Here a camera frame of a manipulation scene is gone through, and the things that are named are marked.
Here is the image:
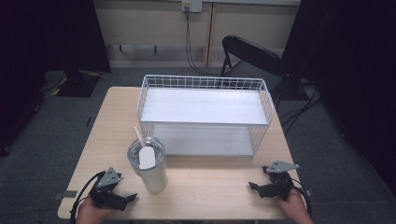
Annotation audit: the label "black stand base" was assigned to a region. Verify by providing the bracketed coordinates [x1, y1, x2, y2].
[55, 68, 102, 98]

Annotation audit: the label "white cup with clear lid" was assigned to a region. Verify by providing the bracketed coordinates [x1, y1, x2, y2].
[126, 135, 169, 194]

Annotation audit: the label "black folding chair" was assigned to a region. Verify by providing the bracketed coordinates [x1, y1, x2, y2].
[219, 35, 285, 78]

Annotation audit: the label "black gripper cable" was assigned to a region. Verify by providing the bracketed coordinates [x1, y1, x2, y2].
[290, 178, 313, 218]
[69, 170, 106, 224]

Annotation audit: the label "black floor cables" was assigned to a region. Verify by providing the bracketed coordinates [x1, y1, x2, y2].
[276, 81, 323, 135]

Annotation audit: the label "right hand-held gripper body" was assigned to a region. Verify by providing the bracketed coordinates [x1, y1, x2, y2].
[258, 160, 301, 202]

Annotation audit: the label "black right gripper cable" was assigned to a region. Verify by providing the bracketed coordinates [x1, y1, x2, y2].
[290, 178, 313, 218]

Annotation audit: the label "white straw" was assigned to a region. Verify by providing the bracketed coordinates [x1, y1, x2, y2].
[133, 125, 147, 147]

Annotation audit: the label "black curtain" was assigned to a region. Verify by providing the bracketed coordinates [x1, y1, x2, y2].
[279, 0, 396, 197]
[0, 0, 112, 157]

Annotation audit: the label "person's right hand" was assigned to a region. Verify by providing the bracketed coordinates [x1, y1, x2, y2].
[277, 188, 314, 224]

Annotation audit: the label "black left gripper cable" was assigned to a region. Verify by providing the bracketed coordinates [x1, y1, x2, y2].
[69, 170, 106, 224]

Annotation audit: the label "white wall socket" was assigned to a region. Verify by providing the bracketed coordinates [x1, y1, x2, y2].
[181, 0, 204, 14]

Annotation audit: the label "black wall socket cable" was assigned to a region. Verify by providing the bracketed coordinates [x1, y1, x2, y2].
[184, 6, 220, 77]

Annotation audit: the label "person's left hand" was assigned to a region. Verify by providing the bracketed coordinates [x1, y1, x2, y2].
[76, 197, 117, 224]

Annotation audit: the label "white wire shelf rack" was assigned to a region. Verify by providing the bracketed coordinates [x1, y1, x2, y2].
[136, 74, 276, 159]

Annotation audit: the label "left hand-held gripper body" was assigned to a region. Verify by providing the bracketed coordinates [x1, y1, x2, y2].
[89, 167, 128, 212]

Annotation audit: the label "grey tape strip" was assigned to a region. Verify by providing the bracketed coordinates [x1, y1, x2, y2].
[51, 189, 78, 201]

